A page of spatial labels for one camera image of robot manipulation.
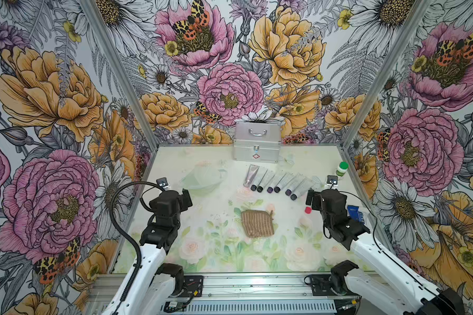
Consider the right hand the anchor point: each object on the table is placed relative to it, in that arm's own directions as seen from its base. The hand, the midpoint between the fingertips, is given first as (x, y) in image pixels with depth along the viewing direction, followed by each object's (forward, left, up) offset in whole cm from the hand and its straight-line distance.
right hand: (320, 194), depth 82 cm
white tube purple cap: (+20, +14, -14) cm, 28 cm away
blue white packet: (-3, -19, -14) cm, 24 cm away
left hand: (-1, +60, +3) cm, 60 cm away
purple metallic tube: (+23, +28, -15) cm, 38 cm away
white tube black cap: (+19, +9, -13) cm, 25 cm away
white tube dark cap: (+22, +18, -15) cm, 32 cm away
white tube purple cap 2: (+17, +5, -16) cm, 24 cm away
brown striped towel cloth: (-5, +26, -13) cm, 30 cm away
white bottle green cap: (+19, -18, -7) cm, 27 cm away
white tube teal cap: (+23, +22, -15) cm, 36 cm away
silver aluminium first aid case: (+37, +24, -4) cm, 44 cm away
